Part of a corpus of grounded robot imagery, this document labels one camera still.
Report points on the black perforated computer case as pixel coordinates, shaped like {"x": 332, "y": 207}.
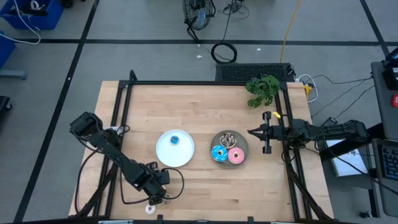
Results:
{"x": 248, "y": 72}

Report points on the small yellow tag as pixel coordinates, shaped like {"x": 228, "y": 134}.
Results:
{"x": 276, "y": 115}

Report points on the black caster wheel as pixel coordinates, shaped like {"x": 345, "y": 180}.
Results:
{"x": 365, "y": 214}

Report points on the large blue plastic bin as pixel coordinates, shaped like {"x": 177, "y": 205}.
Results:
{"x": 46, "y": 20}

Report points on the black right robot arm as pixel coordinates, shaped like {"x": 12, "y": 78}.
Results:
{"x": 342, "y": 129}

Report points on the grey round plate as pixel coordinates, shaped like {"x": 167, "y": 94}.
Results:
{"x": 243, "y": 143}

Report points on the white paper sheet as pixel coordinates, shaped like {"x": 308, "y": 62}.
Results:
{"x": 345, "y": 165}

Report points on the black aluminium table frame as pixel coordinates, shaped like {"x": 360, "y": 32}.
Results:
{"x": 202, "y": 82}

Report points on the small blue iced donut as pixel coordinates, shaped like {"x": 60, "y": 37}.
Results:
{"x": 171, "y": 140}

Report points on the red emergency stop button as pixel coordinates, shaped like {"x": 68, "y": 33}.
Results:
{"x": 395, "y": 101}

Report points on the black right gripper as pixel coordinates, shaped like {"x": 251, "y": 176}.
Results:
{"x": 276, "y": 131}

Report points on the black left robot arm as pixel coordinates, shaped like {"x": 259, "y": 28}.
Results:
{"x": 109, "y": 146}

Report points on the grey metal foot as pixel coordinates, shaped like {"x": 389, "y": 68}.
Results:
{"x": 12, "y": 74}

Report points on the black desk device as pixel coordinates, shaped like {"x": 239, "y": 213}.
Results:
{"x": 390, "y": 74}

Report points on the large pink iced donut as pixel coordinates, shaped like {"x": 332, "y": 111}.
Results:
{"x": 232, "y": 158}

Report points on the green potted plant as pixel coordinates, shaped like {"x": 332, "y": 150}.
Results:
{"x": 262, "y": 88}

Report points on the black floor fan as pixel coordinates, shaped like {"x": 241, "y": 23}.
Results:
{"x": 199, "y": 18}

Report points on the large chocolate drizzle donut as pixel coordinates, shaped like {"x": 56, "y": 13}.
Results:
{"x": 224, "y": 137}

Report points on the yellow power plug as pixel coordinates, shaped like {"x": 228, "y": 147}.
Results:
{"x": 308, "y": 89}

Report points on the grey side desk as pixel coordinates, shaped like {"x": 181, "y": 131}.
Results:
{"x": 381, "y": 102}

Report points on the white round plate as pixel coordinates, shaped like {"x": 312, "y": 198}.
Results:
{"x": 177, "y": 155}

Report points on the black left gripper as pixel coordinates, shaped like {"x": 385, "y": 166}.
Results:
{"x": 152, "y": 183}

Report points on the large blue iced donut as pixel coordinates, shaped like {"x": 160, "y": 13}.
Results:
{"x": 215, "y": 154}

